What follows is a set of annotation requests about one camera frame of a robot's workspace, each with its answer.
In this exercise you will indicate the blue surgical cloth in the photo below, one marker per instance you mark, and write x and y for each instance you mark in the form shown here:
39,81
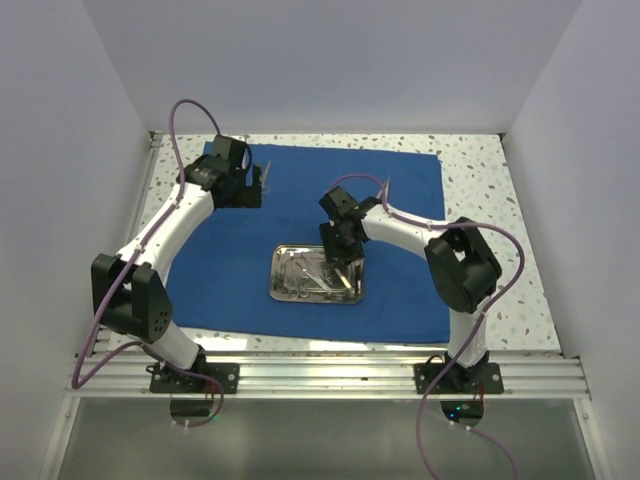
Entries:
219,279

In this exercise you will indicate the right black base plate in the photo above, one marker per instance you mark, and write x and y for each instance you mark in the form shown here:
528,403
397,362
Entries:
457,377

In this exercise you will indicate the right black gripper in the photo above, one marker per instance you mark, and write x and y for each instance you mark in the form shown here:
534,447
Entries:
333,251

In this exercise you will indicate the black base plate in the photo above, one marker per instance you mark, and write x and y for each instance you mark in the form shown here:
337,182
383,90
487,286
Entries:
203,377
457,377

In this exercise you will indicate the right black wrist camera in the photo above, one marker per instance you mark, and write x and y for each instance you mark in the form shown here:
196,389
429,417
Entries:
338,204

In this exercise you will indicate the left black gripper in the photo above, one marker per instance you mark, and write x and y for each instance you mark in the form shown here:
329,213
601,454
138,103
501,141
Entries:
249,196

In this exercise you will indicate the aluminium mounting rail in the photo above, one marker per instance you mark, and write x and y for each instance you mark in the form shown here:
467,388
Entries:
383,375

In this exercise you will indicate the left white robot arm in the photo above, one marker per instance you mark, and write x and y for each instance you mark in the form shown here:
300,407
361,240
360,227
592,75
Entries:
129,287

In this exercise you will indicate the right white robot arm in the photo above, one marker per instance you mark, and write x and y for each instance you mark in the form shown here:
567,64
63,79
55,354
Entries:
463,268

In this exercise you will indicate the steel pointed tweezers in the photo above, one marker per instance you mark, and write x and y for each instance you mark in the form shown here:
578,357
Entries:
265,173
384,192

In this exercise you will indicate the steel blunt forceps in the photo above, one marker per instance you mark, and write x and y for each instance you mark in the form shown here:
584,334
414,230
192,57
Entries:
349,279

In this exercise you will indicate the steel instrument tray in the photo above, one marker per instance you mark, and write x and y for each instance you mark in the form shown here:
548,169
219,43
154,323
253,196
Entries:
323,283

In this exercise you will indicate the steel surgical scissors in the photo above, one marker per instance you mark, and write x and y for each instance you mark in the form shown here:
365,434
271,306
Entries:
292,276

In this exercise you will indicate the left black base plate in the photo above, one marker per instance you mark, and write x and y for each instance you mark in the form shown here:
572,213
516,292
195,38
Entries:
203,377

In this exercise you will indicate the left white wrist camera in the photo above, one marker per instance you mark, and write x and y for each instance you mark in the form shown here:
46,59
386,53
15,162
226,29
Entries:
236,152

